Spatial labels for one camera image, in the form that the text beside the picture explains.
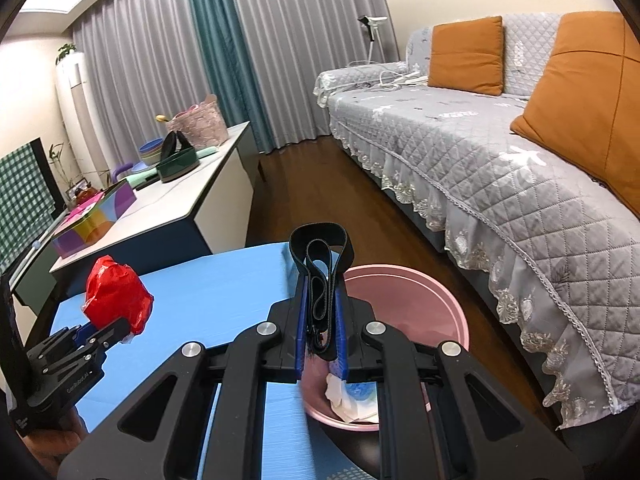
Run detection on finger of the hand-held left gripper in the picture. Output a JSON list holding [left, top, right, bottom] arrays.
[[59, 323, 101, 347], [85, 316, 132, 359]]

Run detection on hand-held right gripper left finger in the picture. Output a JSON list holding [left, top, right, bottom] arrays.
[[56, 276, 308, 480]]

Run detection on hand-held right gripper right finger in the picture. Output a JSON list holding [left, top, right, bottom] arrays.
[[333, 286, 586, 480]]

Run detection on blue plastic bag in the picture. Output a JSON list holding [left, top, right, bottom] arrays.
[[345, 381, 377, 401]]

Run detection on red plastic bag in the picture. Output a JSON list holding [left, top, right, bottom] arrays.
[[82, 255, 154, 344]]

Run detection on black elastic band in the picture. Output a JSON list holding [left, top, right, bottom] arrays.
[[289, 221, 354, 362]]

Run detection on pink basin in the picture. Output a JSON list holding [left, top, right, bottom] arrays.
[[299, 264, 472, 434]]

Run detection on person's left hand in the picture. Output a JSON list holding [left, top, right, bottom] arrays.
[[20, 404, 90, 466]]

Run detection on white crumpled tissue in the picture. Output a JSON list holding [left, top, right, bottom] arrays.
[[324, 374, 380, 422]]

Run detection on television cabinet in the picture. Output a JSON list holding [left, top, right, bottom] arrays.
[[0, 210, 69, 322]]

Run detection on colourful box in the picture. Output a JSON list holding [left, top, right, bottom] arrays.
[[51, 179, 139, 260]]

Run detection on black television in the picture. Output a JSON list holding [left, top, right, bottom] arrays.
[[0, 137, 67, 263]]

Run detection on white coffee table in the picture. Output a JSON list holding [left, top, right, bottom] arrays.
[[49, 121, 261, 274]]

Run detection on green checked cloth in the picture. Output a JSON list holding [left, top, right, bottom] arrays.
[[0, 142, 57, 257]]

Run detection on mint green tray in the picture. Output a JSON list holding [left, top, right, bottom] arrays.
[[124, 167, 161, 189]]

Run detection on bamboo plant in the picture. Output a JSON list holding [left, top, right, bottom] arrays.
[[49, 142, 69, 187]]

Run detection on green round tin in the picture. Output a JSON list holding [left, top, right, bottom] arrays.
[[157, 147, 201, 184]]

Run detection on stack of bowls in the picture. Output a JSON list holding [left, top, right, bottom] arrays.
[[138, 140, 166, 167]]

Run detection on white tower air conditioner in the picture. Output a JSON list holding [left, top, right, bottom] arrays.
[[54, 52, 112, 197]]

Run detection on grey quilted sofa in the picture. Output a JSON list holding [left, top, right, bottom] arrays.
[[314, 12, 640, 432]]

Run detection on pink lace basket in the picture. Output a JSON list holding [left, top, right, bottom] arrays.
[[167, 94, 229, 149]]

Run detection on grey curtain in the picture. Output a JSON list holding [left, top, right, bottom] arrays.
[[71, 0, 222, 162], [224, 0, 397, 149]]

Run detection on teal curtain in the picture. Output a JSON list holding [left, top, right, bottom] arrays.
[[184, 0, 274, 154]]

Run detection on orange cushion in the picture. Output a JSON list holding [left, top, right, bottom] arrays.
[[510, 11, 640, 222], [427, 16, 504, 96]]

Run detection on white floor lamp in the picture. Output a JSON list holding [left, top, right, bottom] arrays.
[[357, 15, 389, 67]]

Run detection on white cables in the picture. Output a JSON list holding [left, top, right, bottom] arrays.
[[349, 61, 429, 92]]

